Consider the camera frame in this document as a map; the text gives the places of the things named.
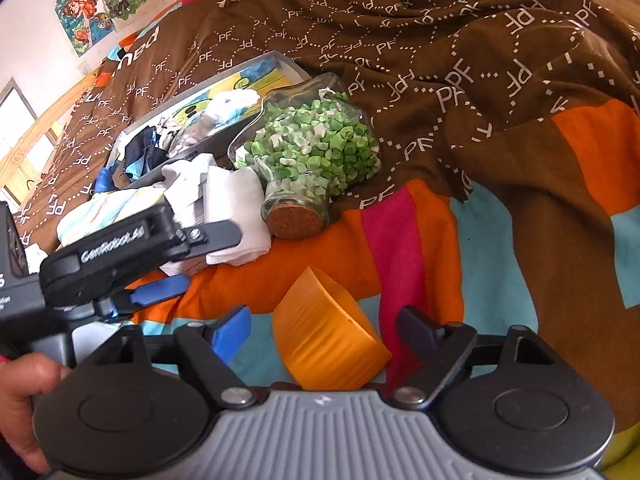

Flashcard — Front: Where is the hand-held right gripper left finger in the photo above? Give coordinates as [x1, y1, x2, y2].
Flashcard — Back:
[107, 304, 257, 407]

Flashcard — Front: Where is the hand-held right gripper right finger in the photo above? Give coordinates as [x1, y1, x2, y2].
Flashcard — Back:
[389, 304, 557, 407]

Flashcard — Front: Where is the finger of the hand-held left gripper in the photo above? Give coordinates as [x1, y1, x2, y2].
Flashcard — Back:
[125, 274, 192, 309]
[182, 219, 245, 259]

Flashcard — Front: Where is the white cloth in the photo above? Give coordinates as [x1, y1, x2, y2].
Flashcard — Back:
[165, 154, 273, 267]

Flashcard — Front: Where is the pastel striped cloth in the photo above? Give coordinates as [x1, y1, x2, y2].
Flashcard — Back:
[56, 189, 167, 248]

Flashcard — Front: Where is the grey drawstring pouch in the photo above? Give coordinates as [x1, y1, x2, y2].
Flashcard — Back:
[170, 120, 226, 156]

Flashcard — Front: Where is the navy cloth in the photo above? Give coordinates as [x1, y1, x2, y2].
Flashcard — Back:
[112, 127, 168, 186]

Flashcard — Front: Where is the white blue packet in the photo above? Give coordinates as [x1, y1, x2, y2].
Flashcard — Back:
[197, 91, 261, 133]

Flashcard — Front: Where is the grey tray with cartoon painting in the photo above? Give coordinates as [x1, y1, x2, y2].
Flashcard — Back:
[107, 50, 307, 192]

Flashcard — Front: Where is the person's left hand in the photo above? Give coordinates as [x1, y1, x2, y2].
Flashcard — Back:
[0, 353, 72, 476]

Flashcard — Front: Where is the white and orange carton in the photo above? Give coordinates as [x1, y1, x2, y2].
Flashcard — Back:
[159, 255, 211, 277]

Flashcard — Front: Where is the orange plastic cup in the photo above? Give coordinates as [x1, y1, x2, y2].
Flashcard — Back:
[272, 266, 393, 391]

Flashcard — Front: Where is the glass jar of green stars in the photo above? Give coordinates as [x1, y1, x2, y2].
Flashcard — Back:
[227, 72, 383, 241]

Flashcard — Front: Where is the brown patterned printed blanket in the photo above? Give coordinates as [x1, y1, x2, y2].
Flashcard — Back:
[15, 0, 640, 441]

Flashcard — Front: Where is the orange-haired girl wall poster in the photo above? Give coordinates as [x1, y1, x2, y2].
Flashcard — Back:
[55, 0, 113, 58]

